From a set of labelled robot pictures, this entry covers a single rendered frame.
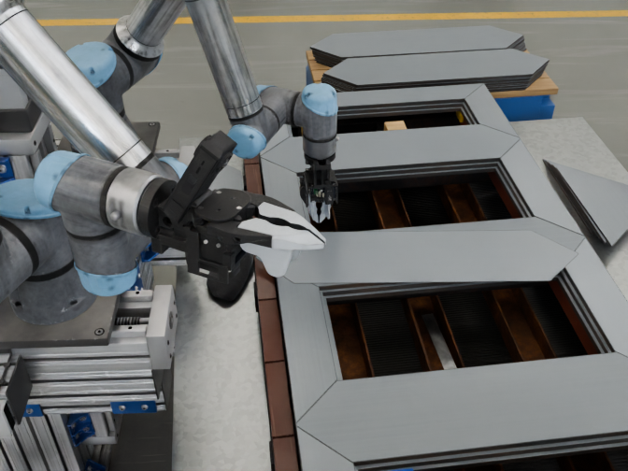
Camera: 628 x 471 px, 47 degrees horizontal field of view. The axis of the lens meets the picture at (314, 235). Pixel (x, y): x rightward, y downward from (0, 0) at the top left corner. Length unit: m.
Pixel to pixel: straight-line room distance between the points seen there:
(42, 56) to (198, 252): 0.36
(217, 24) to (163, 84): 2.89
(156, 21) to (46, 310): 0.67
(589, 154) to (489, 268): 0.77
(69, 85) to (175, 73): 3.40
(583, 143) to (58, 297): 1.66
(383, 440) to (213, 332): 0.58
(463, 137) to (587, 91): 2.33
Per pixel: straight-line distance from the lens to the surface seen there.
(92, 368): 1.42
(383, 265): 1.66
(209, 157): 0.77
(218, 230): 0.78
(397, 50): 2.61
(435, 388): 1.43
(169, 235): 0.86
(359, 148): 2.06
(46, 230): 1.23
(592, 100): 4.33
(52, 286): 1.30
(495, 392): 1.45
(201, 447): 1.56
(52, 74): 1.03
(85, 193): 0.88
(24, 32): 1.04
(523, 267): 1.72
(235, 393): 1.63
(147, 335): 1.34
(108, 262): 0.95
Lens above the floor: 1.95
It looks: 39 degrees down
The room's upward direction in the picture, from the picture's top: straight up
